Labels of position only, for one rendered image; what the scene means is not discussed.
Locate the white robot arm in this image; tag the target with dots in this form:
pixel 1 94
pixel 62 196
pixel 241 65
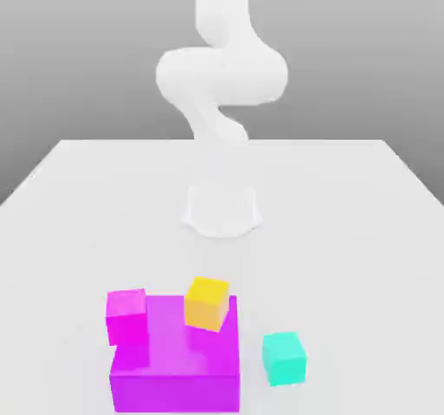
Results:
pixel 222 72

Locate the large purple box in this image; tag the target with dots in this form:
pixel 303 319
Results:
pixel 180 370

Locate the small yellow cube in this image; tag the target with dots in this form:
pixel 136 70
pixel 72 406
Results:
pixel 205 306

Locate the small magenta cube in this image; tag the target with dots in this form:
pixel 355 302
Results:
pixel 126 321

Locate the small turquoise cube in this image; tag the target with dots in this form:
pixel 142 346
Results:
pixel 284 357

